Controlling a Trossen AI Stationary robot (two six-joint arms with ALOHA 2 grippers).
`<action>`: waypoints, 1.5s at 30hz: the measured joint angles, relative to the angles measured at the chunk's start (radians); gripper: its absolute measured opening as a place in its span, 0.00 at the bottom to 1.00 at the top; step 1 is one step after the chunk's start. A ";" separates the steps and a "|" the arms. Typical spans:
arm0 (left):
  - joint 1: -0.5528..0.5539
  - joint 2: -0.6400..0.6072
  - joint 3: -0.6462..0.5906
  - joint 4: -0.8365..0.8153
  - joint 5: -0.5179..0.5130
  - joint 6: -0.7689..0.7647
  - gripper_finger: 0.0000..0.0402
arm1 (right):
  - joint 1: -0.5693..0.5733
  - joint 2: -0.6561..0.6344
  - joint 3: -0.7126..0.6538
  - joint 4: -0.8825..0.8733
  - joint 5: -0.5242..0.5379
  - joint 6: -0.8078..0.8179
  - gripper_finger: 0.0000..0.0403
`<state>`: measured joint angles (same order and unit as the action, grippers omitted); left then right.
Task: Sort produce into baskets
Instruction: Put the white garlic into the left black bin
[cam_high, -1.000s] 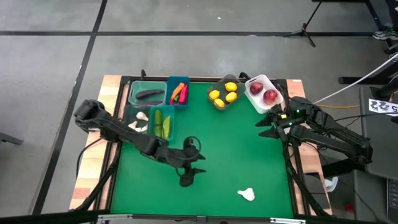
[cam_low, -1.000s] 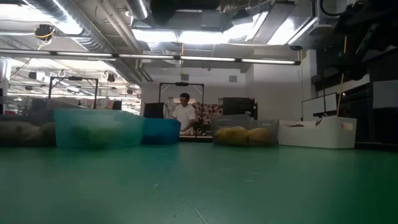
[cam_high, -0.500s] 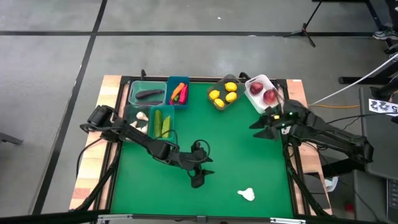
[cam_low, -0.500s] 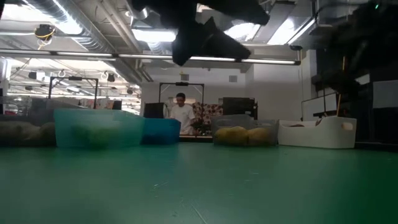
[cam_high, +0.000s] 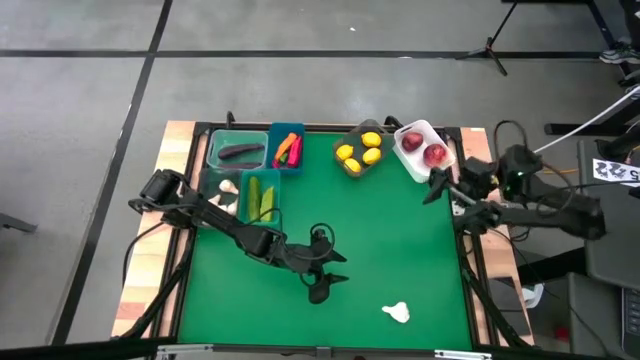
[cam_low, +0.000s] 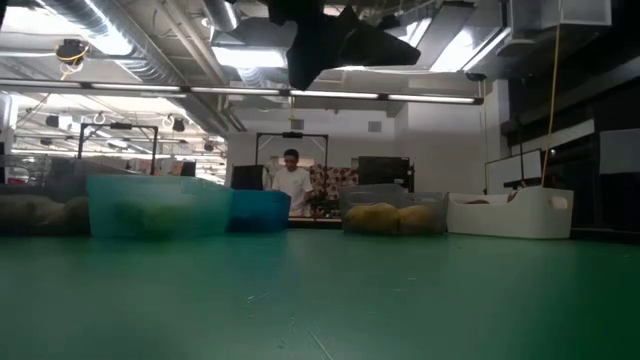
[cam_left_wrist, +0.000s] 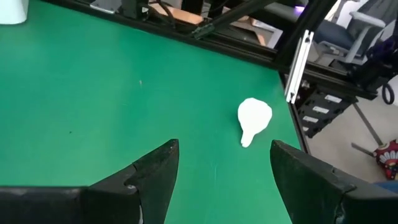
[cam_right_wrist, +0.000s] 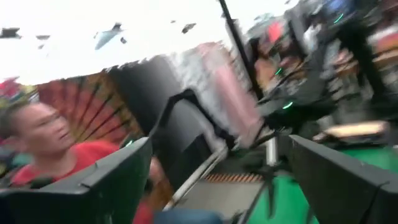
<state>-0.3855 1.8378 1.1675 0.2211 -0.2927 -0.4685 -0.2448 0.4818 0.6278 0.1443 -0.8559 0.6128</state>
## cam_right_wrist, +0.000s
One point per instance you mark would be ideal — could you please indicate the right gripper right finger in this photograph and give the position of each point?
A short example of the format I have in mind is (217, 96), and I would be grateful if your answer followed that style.
(348, 186)

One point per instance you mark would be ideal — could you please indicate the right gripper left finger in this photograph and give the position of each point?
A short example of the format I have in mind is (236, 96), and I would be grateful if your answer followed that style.
(93, 199)

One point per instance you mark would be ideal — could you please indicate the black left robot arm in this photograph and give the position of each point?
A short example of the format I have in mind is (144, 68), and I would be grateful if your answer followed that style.
(298, 102)

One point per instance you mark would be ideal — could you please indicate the green table mat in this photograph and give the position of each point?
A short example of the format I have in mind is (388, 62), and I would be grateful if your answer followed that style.
(286, 202)

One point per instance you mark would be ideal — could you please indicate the person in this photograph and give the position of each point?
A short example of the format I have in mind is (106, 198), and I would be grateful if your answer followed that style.
(43, 130)

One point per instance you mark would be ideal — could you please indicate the red striped fan cloth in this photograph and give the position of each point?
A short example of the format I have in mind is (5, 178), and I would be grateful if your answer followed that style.
(90, 109)

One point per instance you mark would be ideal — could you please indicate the orange black hazard tape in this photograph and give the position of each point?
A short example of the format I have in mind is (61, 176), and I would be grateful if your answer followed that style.
(233, 177)

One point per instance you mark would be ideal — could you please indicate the dark grey panel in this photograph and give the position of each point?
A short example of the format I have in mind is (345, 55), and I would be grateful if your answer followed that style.
(146, 90)

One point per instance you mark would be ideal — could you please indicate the pink white cloth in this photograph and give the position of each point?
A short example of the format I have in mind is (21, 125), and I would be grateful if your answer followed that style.
(236, 105)

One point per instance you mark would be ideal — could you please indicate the black pole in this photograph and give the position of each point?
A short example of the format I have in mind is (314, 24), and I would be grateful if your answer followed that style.
(239, 43)

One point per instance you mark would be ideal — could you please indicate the silver aluminium frame bar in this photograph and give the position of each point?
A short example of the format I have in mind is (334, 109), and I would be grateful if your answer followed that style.
(192, 180)

